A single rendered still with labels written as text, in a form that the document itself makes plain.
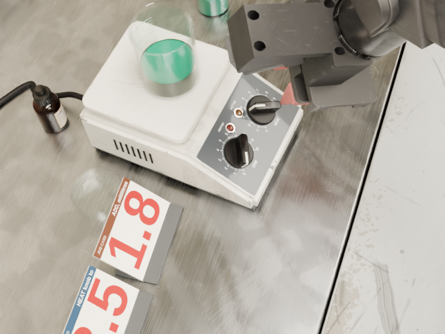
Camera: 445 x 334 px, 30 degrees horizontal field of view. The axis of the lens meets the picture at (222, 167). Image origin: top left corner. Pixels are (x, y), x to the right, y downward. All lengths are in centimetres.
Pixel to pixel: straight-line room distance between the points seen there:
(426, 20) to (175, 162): 36
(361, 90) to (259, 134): 16
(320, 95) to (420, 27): 17
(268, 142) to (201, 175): 8
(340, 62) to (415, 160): 26
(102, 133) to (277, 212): 20
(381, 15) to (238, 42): 13
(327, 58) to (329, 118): 25
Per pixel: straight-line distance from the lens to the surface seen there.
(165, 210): 86
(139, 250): 84
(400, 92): 94
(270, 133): 86
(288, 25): 65
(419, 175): 89
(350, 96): 72
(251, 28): 63
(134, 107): 83
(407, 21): 57
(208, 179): 83
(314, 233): 85
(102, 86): 85
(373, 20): 58
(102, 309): 81
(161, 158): 84
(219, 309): 82
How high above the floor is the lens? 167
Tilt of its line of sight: 60 degrees down
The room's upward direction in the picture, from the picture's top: 8 degrees counter-clockwise
